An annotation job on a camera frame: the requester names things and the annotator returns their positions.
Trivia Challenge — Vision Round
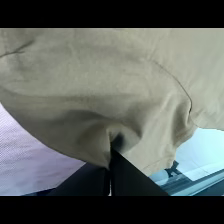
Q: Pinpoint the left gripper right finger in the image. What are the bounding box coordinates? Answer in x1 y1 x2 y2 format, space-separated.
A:
110 147 170 197

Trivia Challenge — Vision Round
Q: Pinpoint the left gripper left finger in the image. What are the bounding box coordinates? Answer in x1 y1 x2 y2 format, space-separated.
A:
46 163 111 197

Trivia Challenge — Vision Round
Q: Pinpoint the brown garment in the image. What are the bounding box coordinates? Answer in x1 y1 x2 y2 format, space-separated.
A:
0 28 224 178

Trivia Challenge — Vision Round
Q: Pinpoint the silver frame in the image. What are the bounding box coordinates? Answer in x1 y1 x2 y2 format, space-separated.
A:
150 169 224 197

